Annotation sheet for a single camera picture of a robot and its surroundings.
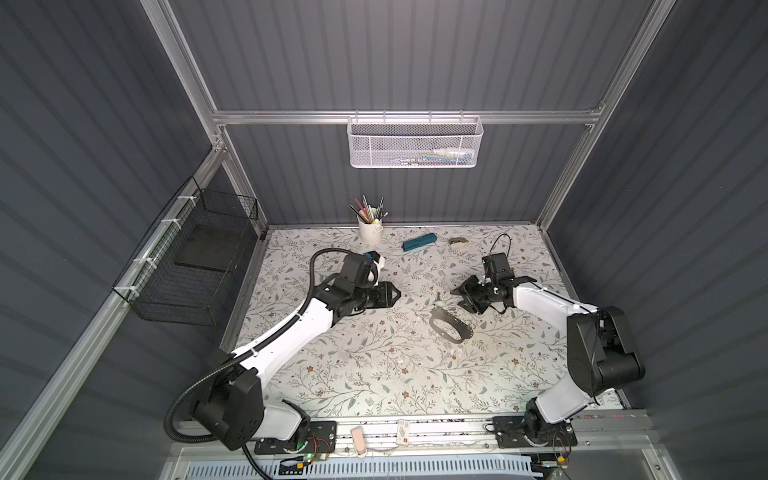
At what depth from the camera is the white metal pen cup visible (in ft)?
3.63

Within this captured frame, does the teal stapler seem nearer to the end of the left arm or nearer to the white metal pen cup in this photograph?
the white metal pen cup

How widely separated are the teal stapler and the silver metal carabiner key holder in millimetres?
271

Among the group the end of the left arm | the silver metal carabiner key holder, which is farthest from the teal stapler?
the end of the left arm

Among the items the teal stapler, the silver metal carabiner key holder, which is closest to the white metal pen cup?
the teal stapler

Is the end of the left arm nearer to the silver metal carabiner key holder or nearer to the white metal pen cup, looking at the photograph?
the silver metal carabiner key holder

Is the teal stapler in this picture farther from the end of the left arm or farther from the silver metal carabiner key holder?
the end of the left arm

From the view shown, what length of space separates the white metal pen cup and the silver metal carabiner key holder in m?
0.36

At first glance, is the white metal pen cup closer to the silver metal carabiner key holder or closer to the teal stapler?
the teal stapler

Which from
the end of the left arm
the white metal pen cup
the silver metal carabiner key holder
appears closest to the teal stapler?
the white metal pen cup

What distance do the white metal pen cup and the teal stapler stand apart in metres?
0.10

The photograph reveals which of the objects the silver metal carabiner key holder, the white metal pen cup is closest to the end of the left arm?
the silver metal carabiner key holder

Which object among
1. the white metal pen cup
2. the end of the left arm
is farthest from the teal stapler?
the end of the left arm

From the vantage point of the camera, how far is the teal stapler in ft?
3.76

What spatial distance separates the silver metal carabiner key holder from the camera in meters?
0.93
